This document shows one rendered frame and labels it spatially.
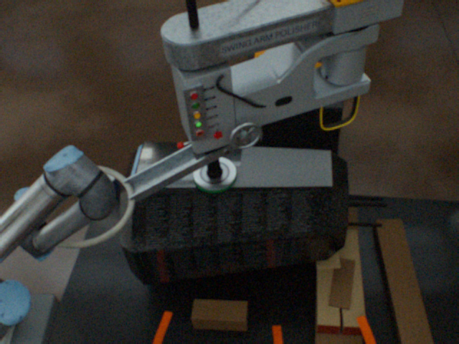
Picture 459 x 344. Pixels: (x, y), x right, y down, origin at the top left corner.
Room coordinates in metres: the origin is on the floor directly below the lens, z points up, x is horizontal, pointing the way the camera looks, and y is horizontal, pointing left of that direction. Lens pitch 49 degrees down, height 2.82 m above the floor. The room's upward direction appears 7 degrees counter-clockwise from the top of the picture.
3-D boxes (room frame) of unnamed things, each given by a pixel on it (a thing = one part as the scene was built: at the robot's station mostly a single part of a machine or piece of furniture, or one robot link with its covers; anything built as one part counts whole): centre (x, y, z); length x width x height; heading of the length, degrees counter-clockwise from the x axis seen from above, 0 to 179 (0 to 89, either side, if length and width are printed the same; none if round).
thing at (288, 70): (1.85, -0.34, 1.28); 0.74 x 0.23 x 0.49; 105
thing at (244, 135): (1.67, -0.10, 1.18); 0.15 x 0.10 x 0.15; 105
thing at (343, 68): (1.93, -0.59, 1.32); 0.19 x 0.19 x 0.20
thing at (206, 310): (1.38, 0.11, 0.07); 0.30 x 0.12 x 0.12; 80
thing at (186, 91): (1.63, 0.09, 1.35); 0.08 x 0.03 x 0.28; 105
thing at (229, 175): (1.76, 0.05, 0.82); 0.21 x 0.21 x 0.01
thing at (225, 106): (1.78, -0.03, 1.30); 0.36 x 0.22 x 0.45; 105
